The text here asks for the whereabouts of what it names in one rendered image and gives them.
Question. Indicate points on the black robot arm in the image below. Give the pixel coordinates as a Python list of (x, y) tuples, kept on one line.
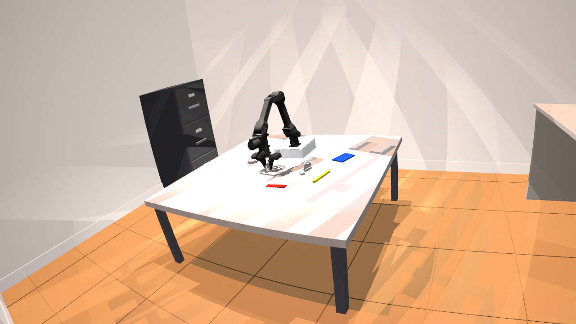
[(261, 125)]

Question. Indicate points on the blue flat rectangular plate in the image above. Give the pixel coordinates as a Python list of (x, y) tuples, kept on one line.
[(343, 157)]

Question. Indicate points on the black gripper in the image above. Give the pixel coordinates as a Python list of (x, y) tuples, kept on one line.
[(271, 157)]

